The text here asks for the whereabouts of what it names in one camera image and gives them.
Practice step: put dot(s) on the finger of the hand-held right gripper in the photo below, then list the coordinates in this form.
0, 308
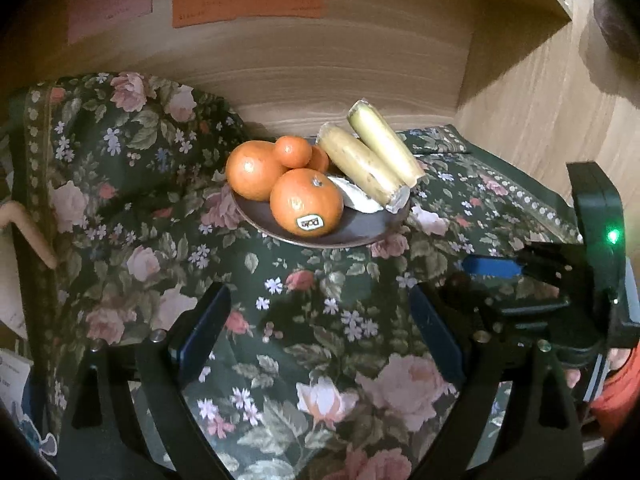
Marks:
492, 266
520, 305

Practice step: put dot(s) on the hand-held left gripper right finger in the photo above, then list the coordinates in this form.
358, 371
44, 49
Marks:
435, 345

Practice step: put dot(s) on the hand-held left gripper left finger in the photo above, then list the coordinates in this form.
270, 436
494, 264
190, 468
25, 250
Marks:
200, 335

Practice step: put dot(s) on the brown round plate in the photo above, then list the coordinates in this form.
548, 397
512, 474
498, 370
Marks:
350, 230

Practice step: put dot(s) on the yellow banana piece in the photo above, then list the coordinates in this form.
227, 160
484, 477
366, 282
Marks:
385, 145

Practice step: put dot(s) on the large orange with sticker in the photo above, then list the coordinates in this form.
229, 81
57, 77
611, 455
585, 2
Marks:
300, 200

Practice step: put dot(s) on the large plain orange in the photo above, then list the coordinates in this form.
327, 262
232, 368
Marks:
250, 170

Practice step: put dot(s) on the tan banana piece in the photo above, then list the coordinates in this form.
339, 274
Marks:
355, 160

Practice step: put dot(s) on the small tangerine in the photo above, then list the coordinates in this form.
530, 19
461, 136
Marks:
321, 160
292, 152

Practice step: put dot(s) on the person's right forearm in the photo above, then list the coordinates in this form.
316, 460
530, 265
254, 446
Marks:
620, 400

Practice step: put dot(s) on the person's right hand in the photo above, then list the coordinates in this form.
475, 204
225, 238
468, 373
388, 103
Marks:
622, 360

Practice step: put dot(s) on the dark floral cloth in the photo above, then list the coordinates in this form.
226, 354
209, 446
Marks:
310, 320

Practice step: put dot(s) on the white printed paper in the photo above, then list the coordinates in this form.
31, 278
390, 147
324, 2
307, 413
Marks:
17, 410

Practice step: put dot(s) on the orange sticky note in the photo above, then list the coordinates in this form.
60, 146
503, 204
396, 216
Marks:
250, 5

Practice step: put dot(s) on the pink sticky note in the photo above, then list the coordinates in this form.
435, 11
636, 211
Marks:
110, 5

